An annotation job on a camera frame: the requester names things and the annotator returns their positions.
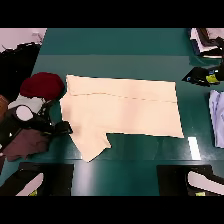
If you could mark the black garment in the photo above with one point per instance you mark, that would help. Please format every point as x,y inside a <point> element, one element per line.
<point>15,70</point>

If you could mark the brown garment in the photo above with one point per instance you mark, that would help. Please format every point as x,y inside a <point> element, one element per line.
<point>26,143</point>

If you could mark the dark red garment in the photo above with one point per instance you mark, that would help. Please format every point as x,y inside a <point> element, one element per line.
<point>41,85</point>

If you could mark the white garment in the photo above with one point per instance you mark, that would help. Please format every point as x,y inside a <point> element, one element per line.
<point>31,101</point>

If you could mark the cream shirt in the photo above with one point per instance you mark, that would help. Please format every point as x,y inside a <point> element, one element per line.
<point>126,110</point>

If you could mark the orange garment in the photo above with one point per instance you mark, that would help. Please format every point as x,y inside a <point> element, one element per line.
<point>2,106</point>

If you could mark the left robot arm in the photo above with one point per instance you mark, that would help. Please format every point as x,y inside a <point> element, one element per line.
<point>20,126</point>

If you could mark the pale lilac garment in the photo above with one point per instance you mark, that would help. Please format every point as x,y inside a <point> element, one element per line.
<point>218,116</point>

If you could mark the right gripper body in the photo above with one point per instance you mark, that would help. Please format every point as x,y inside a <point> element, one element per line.
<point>200,75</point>

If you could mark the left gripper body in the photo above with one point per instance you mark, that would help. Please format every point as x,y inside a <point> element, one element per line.
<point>63,128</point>

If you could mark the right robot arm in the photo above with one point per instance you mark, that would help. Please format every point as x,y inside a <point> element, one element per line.
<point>200,180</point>

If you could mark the heap of clothes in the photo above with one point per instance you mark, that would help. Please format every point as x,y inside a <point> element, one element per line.
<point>208,41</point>

